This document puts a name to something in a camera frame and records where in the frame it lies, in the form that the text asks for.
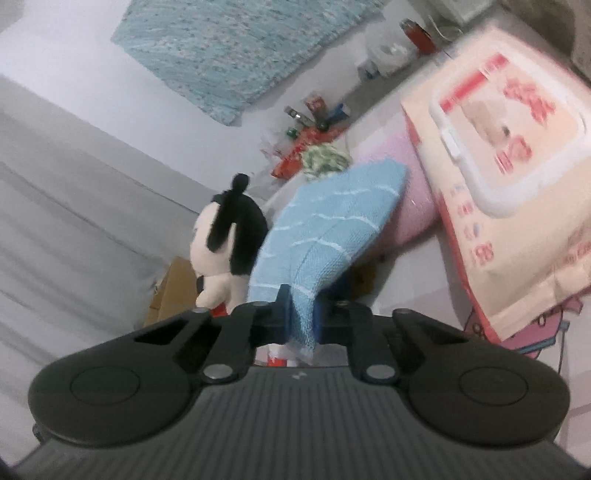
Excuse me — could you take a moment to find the light blue striped towel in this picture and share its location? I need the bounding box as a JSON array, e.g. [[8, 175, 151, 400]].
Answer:
[[249, 159, 409, 358]]

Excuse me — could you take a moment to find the pink pouch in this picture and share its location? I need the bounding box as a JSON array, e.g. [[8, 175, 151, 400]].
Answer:
[[355, 111, 437, 259]]

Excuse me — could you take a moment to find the red bottle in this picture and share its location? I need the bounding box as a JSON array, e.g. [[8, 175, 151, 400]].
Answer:
[[399, 18, 435, 54]]

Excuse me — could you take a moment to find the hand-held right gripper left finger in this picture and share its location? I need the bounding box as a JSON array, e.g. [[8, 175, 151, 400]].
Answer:
[[131, 284, 293, 384]]

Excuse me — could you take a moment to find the small dark bottle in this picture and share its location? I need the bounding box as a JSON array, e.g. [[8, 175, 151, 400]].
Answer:
[[285, 106, 315, 127]]

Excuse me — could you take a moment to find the printed bedsheet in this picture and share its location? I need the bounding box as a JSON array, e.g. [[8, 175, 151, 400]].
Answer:
[[263, 99, 591, 370]]

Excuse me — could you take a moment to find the grey curtain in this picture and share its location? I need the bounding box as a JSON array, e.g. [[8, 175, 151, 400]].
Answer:
[[0, 74, 218, 393]]

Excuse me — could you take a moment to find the clear plastic bag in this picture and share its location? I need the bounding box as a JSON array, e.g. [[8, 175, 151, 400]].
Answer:
[[358, 32, 411, 79]]

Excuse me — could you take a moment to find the green white scrunchie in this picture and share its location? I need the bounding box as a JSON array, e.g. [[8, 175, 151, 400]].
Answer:
[[302, 144, 349, 178]]

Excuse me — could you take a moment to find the cardboard box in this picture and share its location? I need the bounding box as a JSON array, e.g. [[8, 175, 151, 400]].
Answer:
[[143, 257, 199, 328]]

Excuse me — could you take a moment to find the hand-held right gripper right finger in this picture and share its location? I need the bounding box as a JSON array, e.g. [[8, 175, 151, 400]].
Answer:
[[313, 295, 469, 384]]

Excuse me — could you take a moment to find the red snack packet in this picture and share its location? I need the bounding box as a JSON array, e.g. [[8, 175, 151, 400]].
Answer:
[[271, 129, 345, 178]]

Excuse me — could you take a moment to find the floral wall cloth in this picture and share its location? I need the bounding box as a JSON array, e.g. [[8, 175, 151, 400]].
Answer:
[[111, 0, 389, 125]]

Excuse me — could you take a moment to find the black-haired plush doll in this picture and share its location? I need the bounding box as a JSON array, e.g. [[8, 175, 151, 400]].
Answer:
[[190, 174, 269, 319]]

